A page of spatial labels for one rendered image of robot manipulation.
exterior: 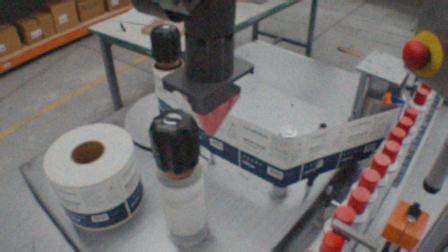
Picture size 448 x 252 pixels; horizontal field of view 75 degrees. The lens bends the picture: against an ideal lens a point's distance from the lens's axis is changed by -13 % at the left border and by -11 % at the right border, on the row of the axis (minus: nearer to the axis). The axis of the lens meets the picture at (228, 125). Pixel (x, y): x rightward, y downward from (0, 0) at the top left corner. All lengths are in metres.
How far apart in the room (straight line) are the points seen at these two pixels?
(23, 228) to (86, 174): 0.31
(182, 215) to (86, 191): 0.20
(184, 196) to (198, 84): 0.27
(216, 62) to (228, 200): 0.47
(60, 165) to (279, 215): 0.49
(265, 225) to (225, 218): 0.09
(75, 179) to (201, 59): 0.42
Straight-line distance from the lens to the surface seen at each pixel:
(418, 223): 0.41
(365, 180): 0.59
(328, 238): 0.49
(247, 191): 0.80
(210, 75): 0.37
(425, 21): 0.46
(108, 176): 0.67
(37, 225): 0.92
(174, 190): 0.58
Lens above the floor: 1.48
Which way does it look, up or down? 38 degrees down
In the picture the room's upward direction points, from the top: straight up
